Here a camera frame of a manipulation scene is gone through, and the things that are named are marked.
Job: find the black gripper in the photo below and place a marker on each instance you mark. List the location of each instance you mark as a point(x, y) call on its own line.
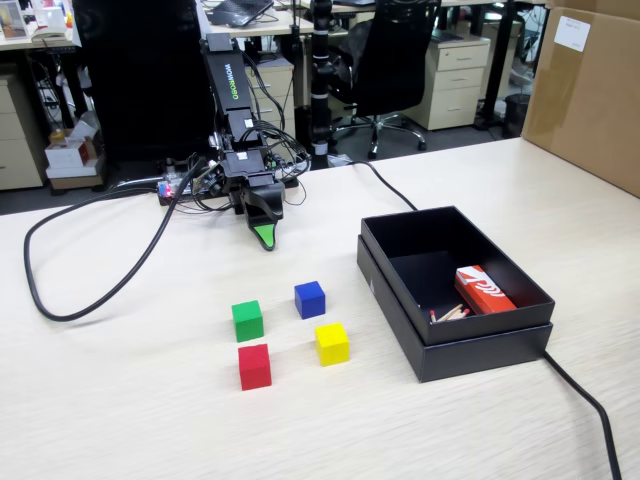
point(245, 167)

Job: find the robot controller circuit board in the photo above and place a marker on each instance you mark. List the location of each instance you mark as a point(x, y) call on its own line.
point(170, 189)

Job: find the black open box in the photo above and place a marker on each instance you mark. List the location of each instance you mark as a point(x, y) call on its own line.
point(480, 357)

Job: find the black mesh office chair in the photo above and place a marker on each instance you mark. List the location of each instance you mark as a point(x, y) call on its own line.
point(390, 60)

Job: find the blue cube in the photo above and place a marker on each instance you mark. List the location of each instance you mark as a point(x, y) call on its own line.
point(310, 300)

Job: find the black laptop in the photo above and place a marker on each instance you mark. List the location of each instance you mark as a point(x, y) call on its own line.
point(240, 11)

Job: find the orange matchbox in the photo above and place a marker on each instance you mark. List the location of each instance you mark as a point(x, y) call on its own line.
point(485, 292)

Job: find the large cardboard box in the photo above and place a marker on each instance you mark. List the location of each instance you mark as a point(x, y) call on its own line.
point(585, 100)

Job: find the beige cabinet wide drawers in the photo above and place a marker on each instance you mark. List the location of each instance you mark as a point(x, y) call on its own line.
point(17, 140)

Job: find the white box on floor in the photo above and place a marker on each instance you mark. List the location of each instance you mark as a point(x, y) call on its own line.
point(70, 152)

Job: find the large black chair back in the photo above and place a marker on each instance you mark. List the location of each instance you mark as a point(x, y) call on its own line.
point(145, 75)

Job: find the framed picture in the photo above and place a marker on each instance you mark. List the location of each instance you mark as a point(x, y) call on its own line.
point(14, 24)

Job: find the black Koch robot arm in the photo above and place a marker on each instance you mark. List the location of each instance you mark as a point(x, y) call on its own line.
point(230, 75)

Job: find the beige cabinet behind robot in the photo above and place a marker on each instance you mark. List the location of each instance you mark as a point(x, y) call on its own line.
point(277, 90)

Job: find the yellow cube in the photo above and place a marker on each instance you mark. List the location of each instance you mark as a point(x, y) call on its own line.
point(332, 345)

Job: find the black trash bin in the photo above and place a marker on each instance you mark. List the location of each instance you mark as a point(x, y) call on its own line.
point(516, 117)

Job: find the black open box tray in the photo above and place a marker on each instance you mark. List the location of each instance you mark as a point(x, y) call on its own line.
point(480, 330)

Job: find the green cube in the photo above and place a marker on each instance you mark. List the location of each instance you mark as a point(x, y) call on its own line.
point(247, 322)

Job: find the black pole white bands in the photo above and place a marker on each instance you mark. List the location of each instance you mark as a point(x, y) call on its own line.
point(320, 100)

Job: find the red cube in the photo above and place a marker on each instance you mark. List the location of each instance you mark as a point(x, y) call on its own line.
point(255, 367)

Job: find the small wrist camera board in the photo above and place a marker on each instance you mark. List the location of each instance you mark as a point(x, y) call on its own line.
point(207, 181)

